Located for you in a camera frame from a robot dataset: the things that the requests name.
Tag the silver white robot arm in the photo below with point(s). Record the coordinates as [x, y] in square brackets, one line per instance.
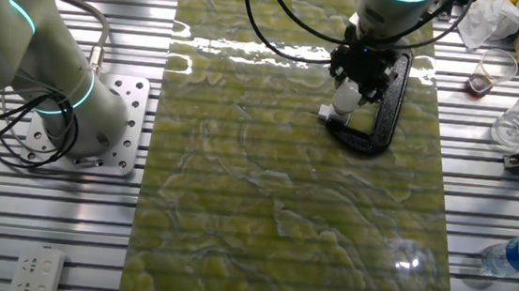
[18, 44]

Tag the water bottle with blue cap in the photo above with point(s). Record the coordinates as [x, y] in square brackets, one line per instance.
[518, 255]

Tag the white power strip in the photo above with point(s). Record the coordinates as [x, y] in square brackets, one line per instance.
[36, 269]

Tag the plastic cup with brown liquid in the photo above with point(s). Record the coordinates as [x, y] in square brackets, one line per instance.
[479, 84]

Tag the green marble pattern mat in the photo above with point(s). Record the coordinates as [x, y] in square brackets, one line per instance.
[260, 188]

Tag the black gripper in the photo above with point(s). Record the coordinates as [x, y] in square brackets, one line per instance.
[365, 65]

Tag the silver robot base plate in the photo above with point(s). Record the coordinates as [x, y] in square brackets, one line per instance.
[131, 106]

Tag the white light bulb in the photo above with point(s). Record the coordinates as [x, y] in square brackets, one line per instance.
[346, 96]

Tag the black C-clamp with steel screw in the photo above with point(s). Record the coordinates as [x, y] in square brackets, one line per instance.
[391, 114]

